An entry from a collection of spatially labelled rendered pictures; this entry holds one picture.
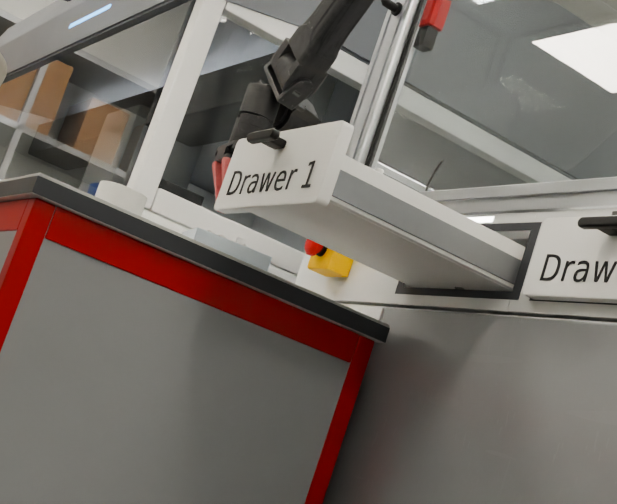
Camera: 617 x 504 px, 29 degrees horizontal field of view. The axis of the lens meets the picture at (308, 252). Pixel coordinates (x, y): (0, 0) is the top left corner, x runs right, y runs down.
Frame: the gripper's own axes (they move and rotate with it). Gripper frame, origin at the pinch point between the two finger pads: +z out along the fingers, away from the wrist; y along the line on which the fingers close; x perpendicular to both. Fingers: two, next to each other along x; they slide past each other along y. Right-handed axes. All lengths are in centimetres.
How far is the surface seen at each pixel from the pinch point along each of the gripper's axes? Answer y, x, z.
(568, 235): -43, -34, -5
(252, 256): -6.2, -4.9, 6.6
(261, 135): -27.8, 5.3, -5.7
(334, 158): -40.6, -1.1, -3.4
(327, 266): 8.0, -21.6, 1.6
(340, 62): 62, -28, -50
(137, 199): -13.3, 15.3, 5.9
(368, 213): -37.5, -8.7, 0.7
